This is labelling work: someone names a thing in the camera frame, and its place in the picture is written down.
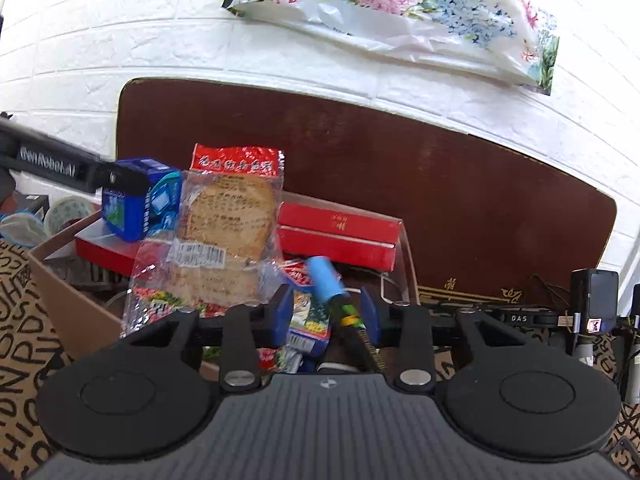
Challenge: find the floral plastic bag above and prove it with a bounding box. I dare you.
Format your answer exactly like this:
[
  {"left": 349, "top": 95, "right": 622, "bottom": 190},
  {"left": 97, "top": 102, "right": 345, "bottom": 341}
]
[{"left": 221, "top": 0, "right": 566, "bottom": 96}]

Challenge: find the blue capped black marker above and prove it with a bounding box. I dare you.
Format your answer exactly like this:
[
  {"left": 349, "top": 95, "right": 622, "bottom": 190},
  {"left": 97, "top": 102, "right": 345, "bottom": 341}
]
[{"left": 306, "top": 256, "right": 387, "bottom": 376}]

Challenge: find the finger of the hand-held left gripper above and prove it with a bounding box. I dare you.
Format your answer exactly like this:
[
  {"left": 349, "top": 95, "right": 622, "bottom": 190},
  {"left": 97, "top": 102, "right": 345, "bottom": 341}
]
[{"left": 94, "top": 159, "right": 121, "bottom": 195}]

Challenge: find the black box device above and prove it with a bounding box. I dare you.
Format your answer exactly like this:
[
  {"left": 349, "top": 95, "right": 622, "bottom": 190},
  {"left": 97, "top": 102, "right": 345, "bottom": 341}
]
[{"left": 570, "top": 268, "right": 621, "bottom": 337}]

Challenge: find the blue gum box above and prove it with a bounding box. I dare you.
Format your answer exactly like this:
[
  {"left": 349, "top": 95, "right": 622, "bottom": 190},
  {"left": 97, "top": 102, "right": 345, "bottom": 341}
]
[{"left": 101, "top": 157, "right": 184, "bottom": 243}]

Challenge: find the patterned tape roll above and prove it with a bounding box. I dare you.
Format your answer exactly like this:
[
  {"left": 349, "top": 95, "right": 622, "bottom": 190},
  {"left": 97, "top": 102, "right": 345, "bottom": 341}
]
[{"left": 44, "top": 196, "right": 102, "bottom": 241}]

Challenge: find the lettered brown mat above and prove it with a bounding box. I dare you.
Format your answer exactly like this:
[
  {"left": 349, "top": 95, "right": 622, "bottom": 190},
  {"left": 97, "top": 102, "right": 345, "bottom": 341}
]
[{"left": 0, "top": 239, "right": 640, "bottom": 480}]

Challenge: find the colourful snack packet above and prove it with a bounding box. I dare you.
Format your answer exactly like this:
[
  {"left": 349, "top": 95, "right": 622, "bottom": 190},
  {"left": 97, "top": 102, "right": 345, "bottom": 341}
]
[{"left": 260, "top": 259, "right": 333, "bottom": 373}]

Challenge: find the brown cardboard box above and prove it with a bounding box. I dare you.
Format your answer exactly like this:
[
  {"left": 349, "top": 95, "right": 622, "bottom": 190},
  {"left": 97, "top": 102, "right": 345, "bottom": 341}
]
[{"left": 27, "top": 210, "right": 421, "bottom": 391}]

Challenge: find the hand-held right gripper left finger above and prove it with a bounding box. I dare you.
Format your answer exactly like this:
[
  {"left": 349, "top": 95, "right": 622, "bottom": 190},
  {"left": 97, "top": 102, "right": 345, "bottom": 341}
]
[{"left": 120, "top": 284, "right": 294, "bottom": 393}]

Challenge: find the long red box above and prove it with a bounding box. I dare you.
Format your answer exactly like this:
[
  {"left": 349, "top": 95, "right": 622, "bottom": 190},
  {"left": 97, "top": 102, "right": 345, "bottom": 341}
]
[{"left": 276, "top": 191, "right": 406, "bottom": 272}]

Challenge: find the clear bread snack packet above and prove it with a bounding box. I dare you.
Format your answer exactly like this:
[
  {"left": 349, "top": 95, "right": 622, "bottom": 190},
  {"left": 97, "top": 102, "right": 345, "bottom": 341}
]
[{"left": 120, "top": 142, "right": 287, "bottom": 338}]

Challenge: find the small red box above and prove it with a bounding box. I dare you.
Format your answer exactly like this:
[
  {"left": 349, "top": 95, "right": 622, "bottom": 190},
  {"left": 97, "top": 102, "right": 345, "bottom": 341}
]
[{"left": 74, "top": 220, "right": 143, "bottom": 277}]

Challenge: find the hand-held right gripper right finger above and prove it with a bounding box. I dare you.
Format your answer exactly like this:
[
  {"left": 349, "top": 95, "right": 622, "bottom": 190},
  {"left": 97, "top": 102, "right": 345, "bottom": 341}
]
[{"left": 360, "top": 287, "right": 531, "bottom": 393}]

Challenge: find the blue rimmed clear pouch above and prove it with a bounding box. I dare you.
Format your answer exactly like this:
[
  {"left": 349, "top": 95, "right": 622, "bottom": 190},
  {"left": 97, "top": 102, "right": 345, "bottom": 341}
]
[{"left": 0, "top": 211, "right": 46, "bottom": 249}]

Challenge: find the dark brown wooden board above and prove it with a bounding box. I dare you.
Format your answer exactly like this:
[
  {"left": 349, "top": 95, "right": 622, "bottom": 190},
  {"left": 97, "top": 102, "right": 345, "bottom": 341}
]
[{"left": 115, "top": 78, "right": 618, "bottom": 307}]

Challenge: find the black cable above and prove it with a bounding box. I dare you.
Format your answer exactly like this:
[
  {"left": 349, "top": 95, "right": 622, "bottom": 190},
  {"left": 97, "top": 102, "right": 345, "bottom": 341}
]
[{"left": 529, "top": 272, "right": 573, "bottom": 311}]

